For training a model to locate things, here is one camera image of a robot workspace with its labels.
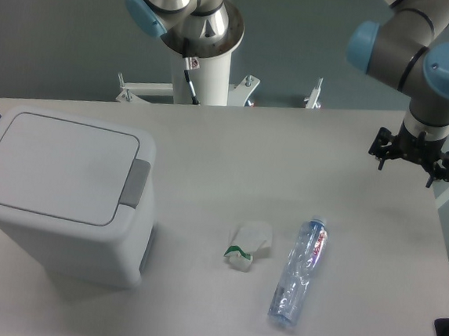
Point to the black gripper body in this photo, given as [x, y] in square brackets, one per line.
[418, 150]

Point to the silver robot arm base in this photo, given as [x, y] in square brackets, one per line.
[191, 28]

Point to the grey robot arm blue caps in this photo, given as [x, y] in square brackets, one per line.
[400, 54]

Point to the white plastic trash can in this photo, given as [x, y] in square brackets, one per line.
[110, 255]

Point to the white trash can lid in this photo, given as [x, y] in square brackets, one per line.
[60, 167]

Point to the crumpled white paper wrapper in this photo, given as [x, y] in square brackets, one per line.
[248, 241]

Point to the empty clear plastic bottle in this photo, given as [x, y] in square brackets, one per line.
[296, 277]

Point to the grey lid push button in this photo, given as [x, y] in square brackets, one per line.
[135, 183]

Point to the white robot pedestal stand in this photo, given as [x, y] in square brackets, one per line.
[195, 81]

